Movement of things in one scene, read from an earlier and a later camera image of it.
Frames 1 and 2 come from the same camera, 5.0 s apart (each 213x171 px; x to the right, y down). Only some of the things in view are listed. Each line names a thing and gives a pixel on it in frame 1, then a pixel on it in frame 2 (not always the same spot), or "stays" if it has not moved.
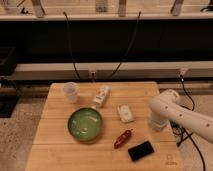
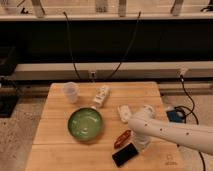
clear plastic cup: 71,89 stays
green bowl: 84,124 stays
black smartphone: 141,150 to 124,154
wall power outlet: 92,74 stays
